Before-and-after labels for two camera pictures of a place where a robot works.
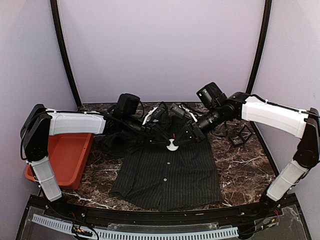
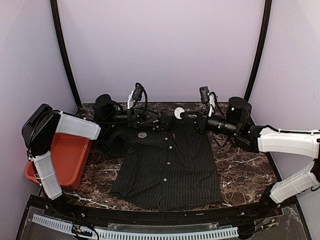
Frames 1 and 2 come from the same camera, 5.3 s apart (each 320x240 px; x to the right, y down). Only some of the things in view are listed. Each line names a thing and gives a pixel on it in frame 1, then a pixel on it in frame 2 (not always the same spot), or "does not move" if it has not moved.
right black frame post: x=264 y=33 does not move
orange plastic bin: x=67 y=154 does not move
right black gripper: x=199 y=136 → x=201 y=118
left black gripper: x=152 y=129 → x=134 y=115
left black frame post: x=63 y=47 does not move
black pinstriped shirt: x=163 y=171 does not move
